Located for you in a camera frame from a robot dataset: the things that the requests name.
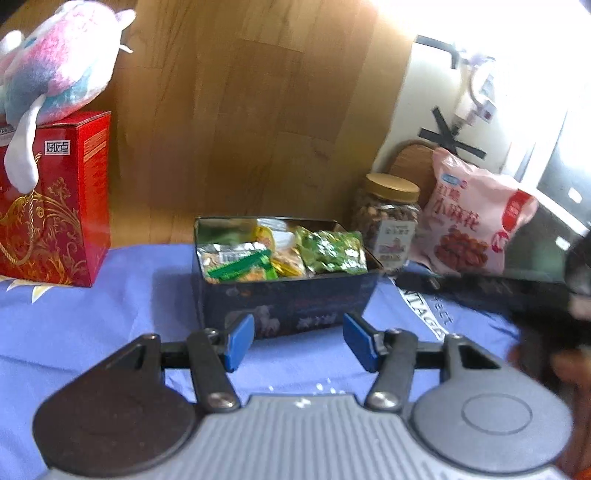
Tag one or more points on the green cracker packet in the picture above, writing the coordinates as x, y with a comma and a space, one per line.
240, 268

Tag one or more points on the black tape cross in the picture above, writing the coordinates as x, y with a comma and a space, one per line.
455, 141

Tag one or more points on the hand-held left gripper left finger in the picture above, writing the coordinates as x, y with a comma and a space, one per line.
238, 344

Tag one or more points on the clear nut bar packet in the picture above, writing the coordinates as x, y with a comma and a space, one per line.
221, 254

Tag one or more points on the light green snack packet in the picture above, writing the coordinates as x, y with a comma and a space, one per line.
330, 251

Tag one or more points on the cashew nut jar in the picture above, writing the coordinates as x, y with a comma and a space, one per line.
388, 217

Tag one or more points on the black tin box lid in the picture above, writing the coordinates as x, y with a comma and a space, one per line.
485, 291

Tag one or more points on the white wall charger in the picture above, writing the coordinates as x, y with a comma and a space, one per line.
480, 83

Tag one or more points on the blue printed blanket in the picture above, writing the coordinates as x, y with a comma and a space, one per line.
92, 323

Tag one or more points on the black tin box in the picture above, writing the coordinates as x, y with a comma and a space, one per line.
286, 304

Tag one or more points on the pastel plush toy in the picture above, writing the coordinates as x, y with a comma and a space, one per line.
60, 69

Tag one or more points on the wooden cutting board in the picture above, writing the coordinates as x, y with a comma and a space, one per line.
411, 159

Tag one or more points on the white snack packet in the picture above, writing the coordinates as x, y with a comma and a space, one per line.
279, 235

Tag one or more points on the red gift box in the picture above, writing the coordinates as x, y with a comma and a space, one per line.
69, 207

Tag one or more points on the person's right hand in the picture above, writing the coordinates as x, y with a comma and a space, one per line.
567, 367

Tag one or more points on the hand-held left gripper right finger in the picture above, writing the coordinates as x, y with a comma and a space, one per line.
358, 341

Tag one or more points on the pink twisted snack bag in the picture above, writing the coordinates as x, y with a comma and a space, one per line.
466, 217

